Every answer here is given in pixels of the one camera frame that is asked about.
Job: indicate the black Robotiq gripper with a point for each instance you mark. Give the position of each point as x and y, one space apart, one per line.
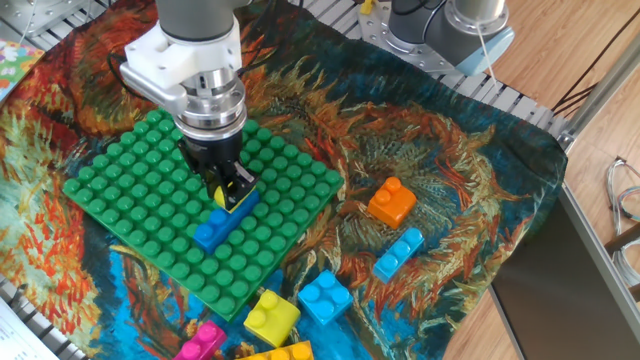
215 152

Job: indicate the small lime one-stud block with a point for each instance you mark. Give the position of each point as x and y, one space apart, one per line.
220 196

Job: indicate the dark blue four-stud brick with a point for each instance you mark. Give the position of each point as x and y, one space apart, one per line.
220 227

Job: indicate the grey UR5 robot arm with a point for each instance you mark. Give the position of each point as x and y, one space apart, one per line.
200 20

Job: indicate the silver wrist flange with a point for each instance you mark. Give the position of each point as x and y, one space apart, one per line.
215 110

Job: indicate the green studded baseplate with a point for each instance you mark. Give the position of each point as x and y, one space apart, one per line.
150 200

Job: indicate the large lime two-stud block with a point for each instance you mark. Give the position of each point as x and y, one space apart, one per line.
272 320

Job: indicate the light blue four-stud square block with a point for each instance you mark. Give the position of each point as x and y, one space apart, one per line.
325 299

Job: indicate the orange two-stud block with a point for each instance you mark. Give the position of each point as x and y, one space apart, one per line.
395 205

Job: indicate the pink three-stud brick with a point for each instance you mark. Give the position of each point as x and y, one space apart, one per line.
202 345

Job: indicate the orange-yellow four-stud brick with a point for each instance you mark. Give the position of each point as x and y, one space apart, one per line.
285 354

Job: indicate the light blue three-stud brick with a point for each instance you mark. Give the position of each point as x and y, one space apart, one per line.
397 257

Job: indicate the sunflower painting print cloth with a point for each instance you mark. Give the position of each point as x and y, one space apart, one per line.
450 150

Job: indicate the yellow clamp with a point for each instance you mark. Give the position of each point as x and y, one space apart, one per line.
367 6

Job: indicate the flower print paper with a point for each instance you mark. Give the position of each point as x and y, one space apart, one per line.
17 65

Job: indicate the perforated aluminium plate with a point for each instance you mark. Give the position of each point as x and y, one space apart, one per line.
50 15

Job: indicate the white printed paper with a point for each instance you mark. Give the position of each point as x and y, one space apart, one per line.
15 340

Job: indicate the white zip tie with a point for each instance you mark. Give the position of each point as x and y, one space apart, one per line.
486 55

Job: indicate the dark grey panel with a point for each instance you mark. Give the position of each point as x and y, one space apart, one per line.
550 300

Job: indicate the brown wooden bar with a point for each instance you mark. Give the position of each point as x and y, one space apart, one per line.
625 242

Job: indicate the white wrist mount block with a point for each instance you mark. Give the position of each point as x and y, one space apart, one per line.
180 60

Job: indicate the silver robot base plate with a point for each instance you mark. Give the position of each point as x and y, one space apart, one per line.
380 30

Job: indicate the aluminium frame bar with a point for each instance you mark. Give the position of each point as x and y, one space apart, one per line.
600 100

